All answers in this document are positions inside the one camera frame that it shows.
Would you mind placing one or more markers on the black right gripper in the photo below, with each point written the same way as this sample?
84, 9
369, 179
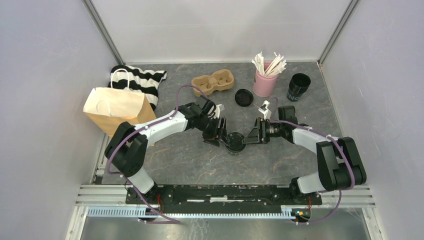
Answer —
253, 137

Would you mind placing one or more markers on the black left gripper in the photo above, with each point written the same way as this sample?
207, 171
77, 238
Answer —
217, 132

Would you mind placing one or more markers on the black paper coffee cup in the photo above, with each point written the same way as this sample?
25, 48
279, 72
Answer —
235, 143

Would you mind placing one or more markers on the brown cardboard cup carrier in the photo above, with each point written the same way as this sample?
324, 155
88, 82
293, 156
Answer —
220, 80

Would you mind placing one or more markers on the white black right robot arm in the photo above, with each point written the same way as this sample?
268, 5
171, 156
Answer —
339, 165

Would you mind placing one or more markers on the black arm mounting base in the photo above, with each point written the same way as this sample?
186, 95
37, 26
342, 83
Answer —
228, 199

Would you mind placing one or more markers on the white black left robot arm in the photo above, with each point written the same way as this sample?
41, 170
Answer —
127, 148

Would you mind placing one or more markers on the black plastic cup lid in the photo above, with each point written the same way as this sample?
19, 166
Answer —
243, 97

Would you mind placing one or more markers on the pink stirrer holder cup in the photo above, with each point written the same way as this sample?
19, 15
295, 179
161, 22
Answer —
263, 86

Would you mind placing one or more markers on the white wrapped stirrer sticks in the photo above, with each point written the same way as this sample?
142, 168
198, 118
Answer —
269, 69

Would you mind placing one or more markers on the black white striped cloth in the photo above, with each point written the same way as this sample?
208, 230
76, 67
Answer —
127, 77

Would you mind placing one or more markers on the brown paper bag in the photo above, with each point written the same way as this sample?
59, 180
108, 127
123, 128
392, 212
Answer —
109, 107

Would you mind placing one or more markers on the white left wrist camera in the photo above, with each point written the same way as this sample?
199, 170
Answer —
218, 109

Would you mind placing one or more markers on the slotted aluminium cable rail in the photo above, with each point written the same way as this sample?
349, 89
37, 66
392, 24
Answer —
144, 212

